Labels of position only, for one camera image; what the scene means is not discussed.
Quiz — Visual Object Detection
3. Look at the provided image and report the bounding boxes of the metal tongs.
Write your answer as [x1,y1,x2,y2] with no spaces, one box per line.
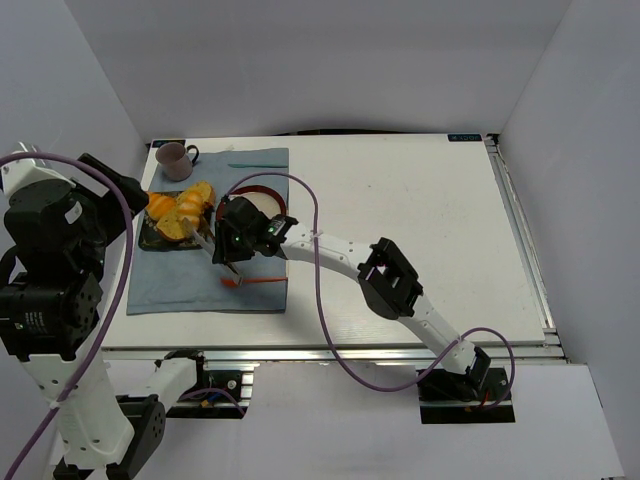
[182,218,243,287]

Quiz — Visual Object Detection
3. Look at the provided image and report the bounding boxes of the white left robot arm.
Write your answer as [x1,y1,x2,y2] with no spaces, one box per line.
[1,145,202,479]

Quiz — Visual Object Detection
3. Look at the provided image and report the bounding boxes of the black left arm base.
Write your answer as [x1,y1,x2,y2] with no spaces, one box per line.
[154,349,248,420]

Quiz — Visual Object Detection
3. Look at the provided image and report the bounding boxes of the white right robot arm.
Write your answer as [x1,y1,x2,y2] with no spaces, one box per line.
[213,196,491,400]

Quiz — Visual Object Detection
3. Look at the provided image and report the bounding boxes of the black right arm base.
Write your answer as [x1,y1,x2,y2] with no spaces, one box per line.
[418,368,516,425]

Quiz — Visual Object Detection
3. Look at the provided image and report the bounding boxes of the round orange bread roll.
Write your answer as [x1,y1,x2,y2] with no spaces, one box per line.
[145,192,176,221]

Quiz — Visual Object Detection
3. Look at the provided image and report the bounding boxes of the orange striped bread roll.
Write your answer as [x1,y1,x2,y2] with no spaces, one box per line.
[176,190,205,228]

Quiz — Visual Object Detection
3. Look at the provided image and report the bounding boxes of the red rimmed round plate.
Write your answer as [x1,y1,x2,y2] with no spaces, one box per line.
[231,185,287,218]

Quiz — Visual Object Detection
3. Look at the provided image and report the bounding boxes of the black patterned square tray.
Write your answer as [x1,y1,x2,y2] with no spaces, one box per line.
[138,191,214,252]

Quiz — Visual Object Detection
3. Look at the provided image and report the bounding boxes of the purple mug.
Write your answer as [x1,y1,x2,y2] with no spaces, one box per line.
[155,142,200,182]

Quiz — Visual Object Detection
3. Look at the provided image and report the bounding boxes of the blue cloth placemat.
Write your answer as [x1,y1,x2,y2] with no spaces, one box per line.
[127,148,289,315]

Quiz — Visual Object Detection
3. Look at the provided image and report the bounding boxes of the aluminium table frame rail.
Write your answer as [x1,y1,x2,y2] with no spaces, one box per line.
[103,347,436,362]

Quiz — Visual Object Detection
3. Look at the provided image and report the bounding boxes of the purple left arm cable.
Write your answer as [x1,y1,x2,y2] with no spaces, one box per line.
[0,152,136,480]

